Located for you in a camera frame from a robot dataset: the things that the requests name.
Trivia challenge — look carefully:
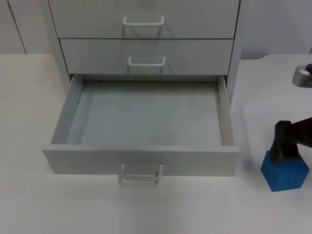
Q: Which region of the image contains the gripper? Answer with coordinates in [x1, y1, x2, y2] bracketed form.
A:
[271, 116, 312, 164]

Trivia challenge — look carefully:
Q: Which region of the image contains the blue cube block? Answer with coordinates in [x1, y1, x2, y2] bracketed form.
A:
[260, 149, 310, 194]

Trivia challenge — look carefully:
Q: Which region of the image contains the grey drawer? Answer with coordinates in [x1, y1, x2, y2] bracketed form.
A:
[41, 74, 241, 190]

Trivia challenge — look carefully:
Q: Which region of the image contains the silver metal fixture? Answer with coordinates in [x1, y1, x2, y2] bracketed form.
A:
[292, 63, 312, 88]

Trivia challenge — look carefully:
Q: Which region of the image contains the grey chest of drawers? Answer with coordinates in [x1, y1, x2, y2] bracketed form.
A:
[45, 0, 245, 98]

